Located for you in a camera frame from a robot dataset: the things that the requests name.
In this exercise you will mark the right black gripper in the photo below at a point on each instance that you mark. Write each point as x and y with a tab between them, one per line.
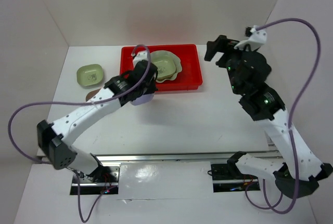
221	44

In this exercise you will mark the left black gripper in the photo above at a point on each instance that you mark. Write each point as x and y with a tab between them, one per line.
152	88

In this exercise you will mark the purple square plate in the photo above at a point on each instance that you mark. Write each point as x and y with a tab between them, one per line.
142	99

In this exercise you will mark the green square plate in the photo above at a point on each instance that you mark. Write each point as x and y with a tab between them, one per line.
90	75
165	66

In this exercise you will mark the green scalloped bowl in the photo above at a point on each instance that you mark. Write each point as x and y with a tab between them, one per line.
175	58

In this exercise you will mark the pink square plate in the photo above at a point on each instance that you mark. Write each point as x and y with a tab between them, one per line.
91	94

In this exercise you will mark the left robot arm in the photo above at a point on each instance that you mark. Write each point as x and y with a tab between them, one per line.
56	139

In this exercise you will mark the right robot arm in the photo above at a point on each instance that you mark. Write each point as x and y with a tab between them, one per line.
301	170

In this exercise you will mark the red plastic bin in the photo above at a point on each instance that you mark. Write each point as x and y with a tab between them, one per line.
190	78

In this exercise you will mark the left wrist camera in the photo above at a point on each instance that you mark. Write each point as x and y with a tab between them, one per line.
140	56

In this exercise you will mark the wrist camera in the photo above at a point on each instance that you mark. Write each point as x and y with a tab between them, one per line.
140	56
255	39

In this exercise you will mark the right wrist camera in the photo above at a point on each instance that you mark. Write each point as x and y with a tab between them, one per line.
255	39

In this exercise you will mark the front aluminium rail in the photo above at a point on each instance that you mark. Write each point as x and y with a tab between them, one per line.
166	157

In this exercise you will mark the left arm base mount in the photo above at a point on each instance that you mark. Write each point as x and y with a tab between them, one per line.
107	183

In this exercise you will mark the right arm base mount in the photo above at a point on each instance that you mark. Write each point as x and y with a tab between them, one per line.
224	181

